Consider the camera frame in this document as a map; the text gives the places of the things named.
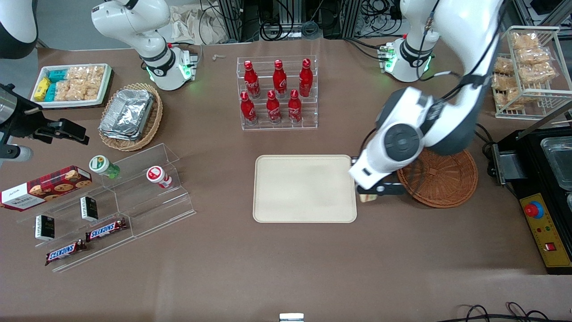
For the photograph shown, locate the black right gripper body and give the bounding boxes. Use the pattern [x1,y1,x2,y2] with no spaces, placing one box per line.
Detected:
[0,84,50,146]

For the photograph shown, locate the white snack tray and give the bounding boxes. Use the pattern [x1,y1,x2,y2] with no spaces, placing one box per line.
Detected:
[30,63,113,109]

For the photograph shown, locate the round brown wicker basket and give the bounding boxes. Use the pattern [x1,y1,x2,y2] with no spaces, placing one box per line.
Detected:
[396,148,479,209]

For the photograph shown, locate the beige rectangular tray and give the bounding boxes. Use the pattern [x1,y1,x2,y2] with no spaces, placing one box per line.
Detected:
[252,154,358,224]

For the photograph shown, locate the oval light wicker basket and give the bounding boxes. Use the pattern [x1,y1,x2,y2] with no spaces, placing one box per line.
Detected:
[98,82,164,152]

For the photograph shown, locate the yellow snack pack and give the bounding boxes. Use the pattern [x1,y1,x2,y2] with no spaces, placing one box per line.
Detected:
[34,76,51,102]

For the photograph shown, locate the green lid cup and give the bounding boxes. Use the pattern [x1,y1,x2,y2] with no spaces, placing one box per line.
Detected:
[88,155,121,180]

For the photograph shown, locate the red tartan cookie box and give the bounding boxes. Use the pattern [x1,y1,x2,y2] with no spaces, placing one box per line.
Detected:
[0,165,93,212]

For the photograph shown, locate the stack of foil trays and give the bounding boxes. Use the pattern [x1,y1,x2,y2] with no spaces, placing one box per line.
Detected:
[99,88,155,142]

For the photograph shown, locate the small black white box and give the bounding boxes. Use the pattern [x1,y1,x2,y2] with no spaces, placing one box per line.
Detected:
[34,215,56,242]
[80,196,99,222]

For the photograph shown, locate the clear acrylic bottle rack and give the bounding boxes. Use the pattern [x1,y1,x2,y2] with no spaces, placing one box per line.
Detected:
[236,55,319,131]

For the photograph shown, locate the red lid cup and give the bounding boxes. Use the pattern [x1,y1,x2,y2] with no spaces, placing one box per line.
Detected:
[146,165,173,190]

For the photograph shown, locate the red cola bottle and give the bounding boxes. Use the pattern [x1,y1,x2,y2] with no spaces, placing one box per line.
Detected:
[266,90,282,125]
[272,59,288,98]
[287,89,303,124]
[298,58,314,98]
[240,91,258,125]
[244,60,261,99]

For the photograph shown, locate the snickers chocolate bar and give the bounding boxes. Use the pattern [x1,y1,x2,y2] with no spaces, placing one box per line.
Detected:
[44,239,88,267]
[84,218,129,243]

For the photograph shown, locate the clear acrylic stepped shelf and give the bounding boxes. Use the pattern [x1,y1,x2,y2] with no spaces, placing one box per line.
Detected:
[16,143,198,274]

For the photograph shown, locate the black machine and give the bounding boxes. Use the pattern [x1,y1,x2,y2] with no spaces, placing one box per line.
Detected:
[491,127,572,200]

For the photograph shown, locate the clear fried snack bag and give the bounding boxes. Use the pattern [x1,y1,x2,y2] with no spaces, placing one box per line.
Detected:
[493,56,515,75]
[510,31,541,51]
[516,48,551,66]
[496,88,526,110]
[492,74,515,91]
[518,64,557,85]

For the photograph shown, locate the beige cloth bag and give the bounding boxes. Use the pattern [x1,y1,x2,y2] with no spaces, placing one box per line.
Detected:
[169,5,234,46]

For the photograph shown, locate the yellow control box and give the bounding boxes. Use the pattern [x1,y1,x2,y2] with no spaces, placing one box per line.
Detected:
[519,193,572,275]

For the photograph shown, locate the grey metal bar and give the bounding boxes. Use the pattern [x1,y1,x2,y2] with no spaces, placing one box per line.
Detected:
[518,106,572,139]

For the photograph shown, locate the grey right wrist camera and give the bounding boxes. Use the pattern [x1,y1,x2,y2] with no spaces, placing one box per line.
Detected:
[0,144,34,164]

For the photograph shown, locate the black looped table cable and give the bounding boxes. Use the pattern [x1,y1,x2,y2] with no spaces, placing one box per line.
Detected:
[475,123,495,155]

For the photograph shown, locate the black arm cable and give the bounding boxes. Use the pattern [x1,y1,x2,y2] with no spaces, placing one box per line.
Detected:
[360,0,501,155]

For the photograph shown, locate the black cable bundle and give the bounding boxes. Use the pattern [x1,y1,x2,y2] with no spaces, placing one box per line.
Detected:
[447,302,551,322]

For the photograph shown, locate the coiled black background cables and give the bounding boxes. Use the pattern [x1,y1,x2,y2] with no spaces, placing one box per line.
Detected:
[258,18,320,42]

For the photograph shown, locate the white wire rack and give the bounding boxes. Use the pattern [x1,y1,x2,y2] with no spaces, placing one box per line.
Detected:
[491,25,572,120]

